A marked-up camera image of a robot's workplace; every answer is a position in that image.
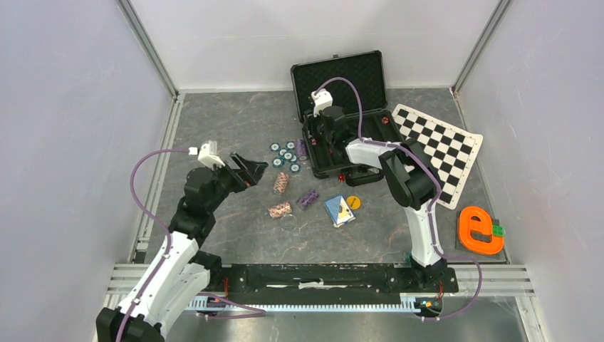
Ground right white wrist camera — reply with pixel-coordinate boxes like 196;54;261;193
311;88;333;117

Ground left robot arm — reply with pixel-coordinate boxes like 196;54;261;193
95;152;269;341

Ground black poker set case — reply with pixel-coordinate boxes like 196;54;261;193
290;51;403;186

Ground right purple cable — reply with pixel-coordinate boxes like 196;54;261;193
314;76;483;323

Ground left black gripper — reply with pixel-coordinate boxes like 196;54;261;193
206;151;267;212

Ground purple chip stack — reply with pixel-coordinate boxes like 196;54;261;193
294;139;308;161
296;189;319;210

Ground black white checkered board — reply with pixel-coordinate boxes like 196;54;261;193
392;104;483;209

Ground green toy block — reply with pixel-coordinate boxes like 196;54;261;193
491;224;504;237

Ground clear round lid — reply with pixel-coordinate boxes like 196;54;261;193
279;214;298;232

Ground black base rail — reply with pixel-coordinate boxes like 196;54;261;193
217;264;459;305

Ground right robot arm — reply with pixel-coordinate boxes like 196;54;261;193
308;105;447;291

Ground pink chip stack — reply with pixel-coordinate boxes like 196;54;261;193
268;202;292;219
273;172;289;195

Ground blue card deck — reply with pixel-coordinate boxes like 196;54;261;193
324;195;355;228

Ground yellow dealer button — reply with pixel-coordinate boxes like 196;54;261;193
345;195;361;210

